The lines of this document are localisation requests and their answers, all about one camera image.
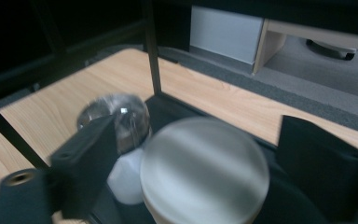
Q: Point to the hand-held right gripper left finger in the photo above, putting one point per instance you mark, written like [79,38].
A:
[87,161]

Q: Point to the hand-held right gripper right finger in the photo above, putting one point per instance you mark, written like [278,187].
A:
[323,168]

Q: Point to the silver-lid jar of white powder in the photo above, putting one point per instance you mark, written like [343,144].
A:
[130,124]

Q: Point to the white-lid jar of brown powder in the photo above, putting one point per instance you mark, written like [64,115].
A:
[205,168]

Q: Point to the black metal two-tier rack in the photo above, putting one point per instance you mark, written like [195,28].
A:
[154,62]

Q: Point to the dark grey flat object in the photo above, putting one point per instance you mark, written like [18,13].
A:
[329,50]

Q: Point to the white panel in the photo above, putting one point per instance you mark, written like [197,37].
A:
[227,34]

